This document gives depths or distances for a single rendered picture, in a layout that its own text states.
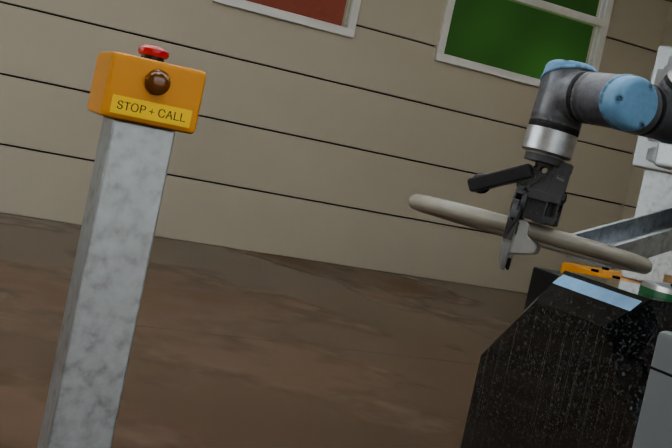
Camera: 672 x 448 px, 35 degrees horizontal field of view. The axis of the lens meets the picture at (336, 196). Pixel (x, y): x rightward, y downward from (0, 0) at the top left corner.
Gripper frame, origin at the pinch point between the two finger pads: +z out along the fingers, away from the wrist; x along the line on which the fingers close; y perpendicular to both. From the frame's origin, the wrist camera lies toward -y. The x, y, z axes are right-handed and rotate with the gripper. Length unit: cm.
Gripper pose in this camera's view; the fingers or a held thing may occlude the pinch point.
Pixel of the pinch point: (502, 261)
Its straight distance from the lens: 193.0
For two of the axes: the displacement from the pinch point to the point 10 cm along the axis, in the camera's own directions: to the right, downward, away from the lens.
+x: 2.9, 0.6, 9.6
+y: 9.2, 2.7, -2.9
